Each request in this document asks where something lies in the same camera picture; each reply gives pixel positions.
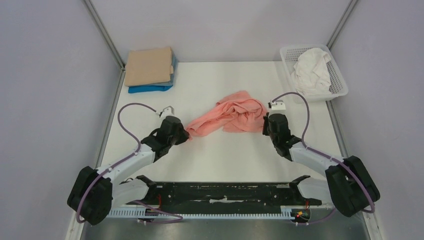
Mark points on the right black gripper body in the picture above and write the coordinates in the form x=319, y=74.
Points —
x=266, y=125

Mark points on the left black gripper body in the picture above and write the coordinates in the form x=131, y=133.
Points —
x=180, y=138

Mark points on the pink t shirt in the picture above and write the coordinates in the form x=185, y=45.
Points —
x=235, y=113

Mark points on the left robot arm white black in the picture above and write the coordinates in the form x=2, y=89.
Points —
x=97, y=191

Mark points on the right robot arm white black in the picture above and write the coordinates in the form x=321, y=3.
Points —
x=347, y=184

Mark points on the folded blue t shirt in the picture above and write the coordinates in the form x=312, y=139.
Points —
x=148, y=88

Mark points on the white t shirt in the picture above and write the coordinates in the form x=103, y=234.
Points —
x=311, y=76

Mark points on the white plastic basket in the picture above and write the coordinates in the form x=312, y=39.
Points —
x=289, y=56

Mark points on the folded beige t shirt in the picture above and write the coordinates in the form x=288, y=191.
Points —
x=150, y=66

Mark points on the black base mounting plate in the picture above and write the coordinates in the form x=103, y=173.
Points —
x=226, y=197

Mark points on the folded grey-blue t shirt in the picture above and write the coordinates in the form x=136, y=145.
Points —
x=174, y=64

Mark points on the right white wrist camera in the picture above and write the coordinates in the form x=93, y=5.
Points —
x=277, y=105

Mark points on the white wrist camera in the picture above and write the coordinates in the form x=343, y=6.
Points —
x=277, y=105
x=167, y=111

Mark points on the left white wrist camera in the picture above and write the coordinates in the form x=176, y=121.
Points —
x=167, y=111

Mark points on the white slotted cable duct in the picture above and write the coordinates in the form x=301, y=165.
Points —
x=140, y=212

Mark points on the aluminium frame rail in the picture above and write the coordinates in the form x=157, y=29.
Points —
x=93, y=13

